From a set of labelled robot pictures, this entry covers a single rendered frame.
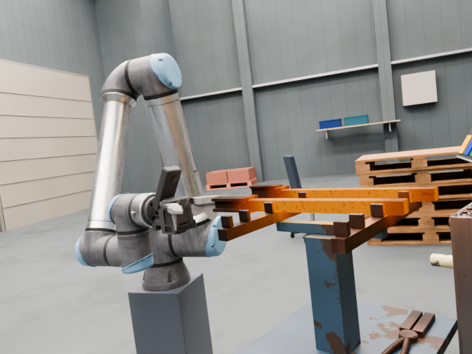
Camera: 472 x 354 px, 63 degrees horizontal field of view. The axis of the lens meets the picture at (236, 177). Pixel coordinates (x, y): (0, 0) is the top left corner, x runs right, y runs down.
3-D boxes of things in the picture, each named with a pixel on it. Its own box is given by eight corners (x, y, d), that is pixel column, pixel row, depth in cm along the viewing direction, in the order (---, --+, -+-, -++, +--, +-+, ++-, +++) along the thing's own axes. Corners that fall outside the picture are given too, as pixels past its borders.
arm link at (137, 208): (155, 190, 107) (126, 197, 100) (166, 190, 104) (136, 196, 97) (159, 222, 108) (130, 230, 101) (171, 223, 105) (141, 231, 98)
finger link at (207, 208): (232, 216, 97) (196, 220, 98) (229, 193, 97) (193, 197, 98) (231, 219, 94) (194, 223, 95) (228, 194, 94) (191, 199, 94)
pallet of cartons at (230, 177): (260, 182, 1107) (258, 166, 1103) (250, 187, 1016) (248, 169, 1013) (216, 185, 1152) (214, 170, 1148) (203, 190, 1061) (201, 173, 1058)
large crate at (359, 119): (369, 123, 995) (368, 114, 993) (369, 123, 954) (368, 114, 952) (345, 126, 1015) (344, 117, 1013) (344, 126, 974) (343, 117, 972)
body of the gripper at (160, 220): (199, 227, 97) (168, 225, 105) (195, 194, 96) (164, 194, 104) (176, 235, 91) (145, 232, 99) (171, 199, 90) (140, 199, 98)
